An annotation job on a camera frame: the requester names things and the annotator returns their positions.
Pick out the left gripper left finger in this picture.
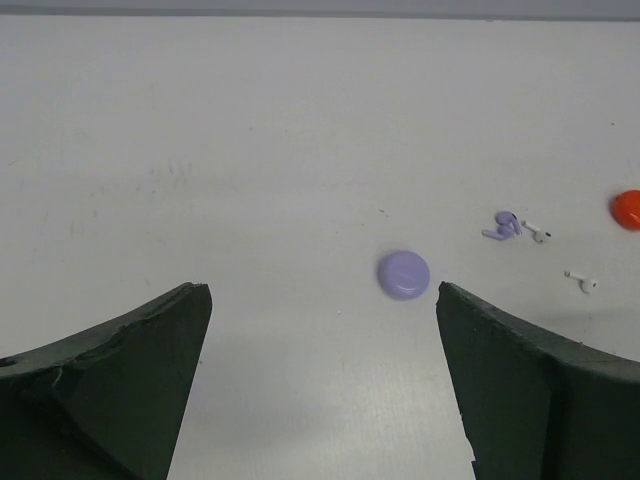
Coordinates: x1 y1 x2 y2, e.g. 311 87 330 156
1 283 212 479

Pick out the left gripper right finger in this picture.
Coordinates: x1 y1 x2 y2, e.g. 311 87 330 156
436 282 639 479

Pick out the orange earbud case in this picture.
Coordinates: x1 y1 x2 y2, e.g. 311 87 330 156
610 189 640 231

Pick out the purple earbud case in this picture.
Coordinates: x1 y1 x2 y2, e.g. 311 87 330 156
377 250 431 301

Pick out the white earbud lower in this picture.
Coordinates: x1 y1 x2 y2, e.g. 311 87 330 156
564 271 598 294

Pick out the white earbud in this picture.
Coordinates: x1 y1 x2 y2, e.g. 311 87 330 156
564 271 598 294
521 220 552 244

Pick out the white earbud upper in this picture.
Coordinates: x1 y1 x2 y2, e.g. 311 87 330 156
521 220 552 244

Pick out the purple earbud pair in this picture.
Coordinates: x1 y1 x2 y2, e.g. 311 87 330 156
482 210 522 241

